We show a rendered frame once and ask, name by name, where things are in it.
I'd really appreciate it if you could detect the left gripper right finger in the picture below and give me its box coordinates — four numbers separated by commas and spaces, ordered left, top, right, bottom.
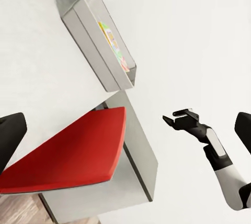
234, 112, 251, 154

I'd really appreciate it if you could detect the board game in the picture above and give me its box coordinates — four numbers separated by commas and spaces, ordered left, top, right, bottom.
98, 22, 129, 73

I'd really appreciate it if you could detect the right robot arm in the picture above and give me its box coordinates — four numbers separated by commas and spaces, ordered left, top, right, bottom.
162, 108, 251, 211

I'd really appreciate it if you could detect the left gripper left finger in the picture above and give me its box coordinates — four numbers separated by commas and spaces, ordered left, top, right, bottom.
0, 112, 27, 175

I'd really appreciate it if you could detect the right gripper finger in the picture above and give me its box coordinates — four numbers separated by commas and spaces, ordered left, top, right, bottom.
162, 115, 179, 128
184, 110, 202, 126

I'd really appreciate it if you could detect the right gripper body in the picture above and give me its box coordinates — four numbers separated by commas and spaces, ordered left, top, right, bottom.
174, 116, 202, 136

